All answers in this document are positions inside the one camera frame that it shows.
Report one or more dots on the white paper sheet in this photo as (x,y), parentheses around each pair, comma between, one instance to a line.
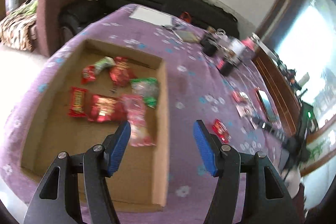
(152,16)

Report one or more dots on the black leather sofa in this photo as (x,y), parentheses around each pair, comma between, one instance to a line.
(80,13)

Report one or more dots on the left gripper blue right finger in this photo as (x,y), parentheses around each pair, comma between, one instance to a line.
(267,199)

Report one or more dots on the black cup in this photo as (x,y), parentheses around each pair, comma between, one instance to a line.
(209,46)
(225,66)

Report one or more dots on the pink bottle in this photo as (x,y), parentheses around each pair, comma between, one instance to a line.
(252,42)

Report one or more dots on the smartphone in red case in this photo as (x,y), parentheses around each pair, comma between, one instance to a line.
(266,105)

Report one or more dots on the purple floral tablecloth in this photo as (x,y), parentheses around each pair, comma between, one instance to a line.
(196,91)

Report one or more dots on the small red candy packet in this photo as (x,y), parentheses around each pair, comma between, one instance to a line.
(88,74)

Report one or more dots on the green clear candy packet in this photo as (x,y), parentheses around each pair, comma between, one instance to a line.
(148,89)

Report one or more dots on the black cup far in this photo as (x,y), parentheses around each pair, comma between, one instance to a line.
(209,46)

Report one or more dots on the red rectangular candy bar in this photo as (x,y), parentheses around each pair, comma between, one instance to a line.
(77,102)

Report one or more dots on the pink white snack packet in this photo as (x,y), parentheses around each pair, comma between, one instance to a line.
(136,111)

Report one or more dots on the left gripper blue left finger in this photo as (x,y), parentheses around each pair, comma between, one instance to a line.
(56,199)

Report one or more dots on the large red foil packet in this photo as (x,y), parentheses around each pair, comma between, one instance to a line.
(106,109)

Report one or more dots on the patterned blanket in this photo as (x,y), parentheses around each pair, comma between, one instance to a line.
(15,27)

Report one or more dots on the black cup near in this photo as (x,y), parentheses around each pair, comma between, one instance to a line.
(225,66)

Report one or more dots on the pile of red snacks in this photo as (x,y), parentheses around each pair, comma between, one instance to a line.
(243,104)

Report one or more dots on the red snack packet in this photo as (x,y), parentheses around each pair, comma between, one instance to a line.
(121,73)

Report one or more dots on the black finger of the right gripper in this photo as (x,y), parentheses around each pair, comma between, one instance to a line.
(271,129)

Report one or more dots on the tan notebook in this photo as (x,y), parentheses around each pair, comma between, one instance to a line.
(186,36)

